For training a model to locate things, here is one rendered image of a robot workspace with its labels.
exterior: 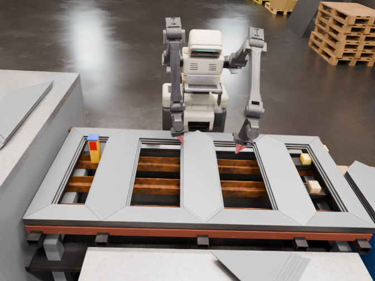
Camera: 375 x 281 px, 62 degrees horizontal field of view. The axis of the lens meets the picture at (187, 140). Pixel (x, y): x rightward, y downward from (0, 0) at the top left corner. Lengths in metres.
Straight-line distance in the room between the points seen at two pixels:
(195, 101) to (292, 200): 1.03
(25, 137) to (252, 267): 1.18
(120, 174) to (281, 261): 0.86
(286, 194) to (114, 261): 0.87
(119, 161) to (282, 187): 0.87
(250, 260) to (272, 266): 0.09
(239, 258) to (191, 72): 1.27
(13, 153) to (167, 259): 0.82
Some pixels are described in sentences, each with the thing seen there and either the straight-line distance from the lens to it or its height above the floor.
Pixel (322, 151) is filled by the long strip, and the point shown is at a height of 0.85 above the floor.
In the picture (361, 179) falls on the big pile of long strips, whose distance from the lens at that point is 1.93.
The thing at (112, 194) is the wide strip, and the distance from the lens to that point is 1.55.
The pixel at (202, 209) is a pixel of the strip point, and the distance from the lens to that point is 1.47.
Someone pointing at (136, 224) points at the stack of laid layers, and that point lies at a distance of 1.43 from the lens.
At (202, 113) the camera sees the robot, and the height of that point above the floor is 0.80.
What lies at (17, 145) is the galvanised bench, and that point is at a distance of 1.63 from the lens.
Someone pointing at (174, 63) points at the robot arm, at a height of 1.33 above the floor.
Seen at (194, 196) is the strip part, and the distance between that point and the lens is 1.52.
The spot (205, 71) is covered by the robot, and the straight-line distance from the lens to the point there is 2.16.
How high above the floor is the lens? 1.92
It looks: 34 degrees down
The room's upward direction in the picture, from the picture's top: 4 degrees clockwise
